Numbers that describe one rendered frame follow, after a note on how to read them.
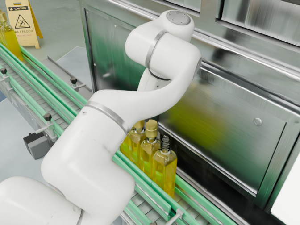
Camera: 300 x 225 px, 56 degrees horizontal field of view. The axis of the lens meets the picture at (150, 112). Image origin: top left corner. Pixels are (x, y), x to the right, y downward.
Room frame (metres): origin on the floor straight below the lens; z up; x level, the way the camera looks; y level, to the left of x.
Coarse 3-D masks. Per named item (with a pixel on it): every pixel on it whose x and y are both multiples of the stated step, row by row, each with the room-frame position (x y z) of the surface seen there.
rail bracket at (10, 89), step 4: (4, 68) 1.16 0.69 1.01; (4, 72) 1.15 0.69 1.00; (4, 76) 1.15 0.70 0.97; (8, 76) 1.16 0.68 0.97; (0, 80) 1.13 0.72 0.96; (4, 80) 1.14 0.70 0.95; (8, 80) 1.15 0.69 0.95; (8, 84) 1.15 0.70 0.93; (8, 88) 1.15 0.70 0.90; (12, 88) 1.15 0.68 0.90; (12, 92) 1.15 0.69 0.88
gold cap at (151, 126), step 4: (152, 120) 0.61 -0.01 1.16; (148, 124) 0.59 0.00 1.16; (152, 124) 0.59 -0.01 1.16; (156, 124) 0.59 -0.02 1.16; (148, 128) 0.58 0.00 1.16; (152, 128) 0.58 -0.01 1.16; (156, 128) 0.59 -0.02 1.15; (148, 132) 0.58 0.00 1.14; (152, 132) 0.58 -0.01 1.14; (156, 132) 0.59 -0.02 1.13; (148, 136) 0.58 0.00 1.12; (152, 136) 0.58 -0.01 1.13; (156, 136) 0.59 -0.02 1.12
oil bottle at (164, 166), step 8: (160, 152) 0.55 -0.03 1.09; (160, 160) 0.53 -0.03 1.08; (168, 160) 0.53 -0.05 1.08; (176, 160) 0.55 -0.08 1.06; (152, 168) 0.55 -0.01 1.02; (160, 168) 0.53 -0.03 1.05; (168, 168) 0.52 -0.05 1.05; (152, 176) 0.55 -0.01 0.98; (160, 176) 0.52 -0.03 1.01; (168, 176) 0.53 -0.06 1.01; (160, 184) 0.52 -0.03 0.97; (168, 184) 0.53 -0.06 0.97; (168, 192) 0.53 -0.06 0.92
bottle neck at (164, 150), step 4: (164, 136) 0.56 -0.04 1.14; (168, 136) 0.56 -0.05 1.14; (160, 140) 0.56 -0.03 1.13; (164, 140) 0.56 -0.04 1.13; (168, 140) 0.56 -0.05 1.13; (160, 144) 0.55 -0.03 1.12; (164, 144) 0.54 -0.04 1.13; (168, 144) 0.54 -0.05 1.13; (160, 148) 0.55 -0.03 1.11; (164, 148) 0.54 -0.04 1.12; (168, 148) 0.54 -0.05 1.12; (164, 152) 0.54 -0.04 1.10; (168, 152) 0.54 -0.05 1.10
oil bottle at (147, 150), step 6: (156, 138) 0.61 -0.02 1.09; (144, 144) 0.59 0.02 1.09; (150, 144) 0.58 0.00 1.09; (156, 144) 0.58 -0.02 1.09; (144, 150) 0.58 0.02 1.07; (150, 150) 0.57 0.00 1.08; (144, 156) 0.58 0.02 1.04; (150, 156) 0.56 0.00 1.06; (144, 162) 0.58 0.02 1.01; (150, 162) 0.56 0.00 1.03; (144, 168) 0.58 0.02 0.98; (150, 168) 0.56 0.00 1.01; (150, 174) 0.56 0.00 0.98
